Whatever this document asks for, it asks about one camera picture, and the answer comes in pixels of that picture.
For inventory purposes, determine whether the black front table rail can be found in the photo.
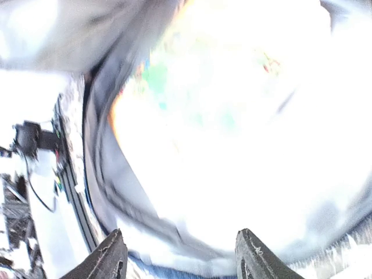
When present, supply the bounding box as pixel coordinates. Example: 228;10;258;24
52;94;98;252

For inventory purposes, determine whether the navy blue student backpack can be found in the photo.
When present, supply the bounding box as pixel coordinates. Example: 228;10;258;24
1;1;371;278

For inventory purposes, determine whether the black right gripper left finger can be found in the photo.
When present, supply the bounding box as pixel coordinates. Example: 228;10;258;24
62;229;128;279

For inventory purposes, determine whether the green Storey Treehouse book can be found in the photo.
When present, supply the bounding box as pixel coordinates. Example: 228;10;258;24
108;1;371;256

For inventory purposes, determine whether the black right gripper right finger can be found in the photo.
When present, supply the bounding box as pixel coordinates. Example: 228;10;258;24
235;228;303;279

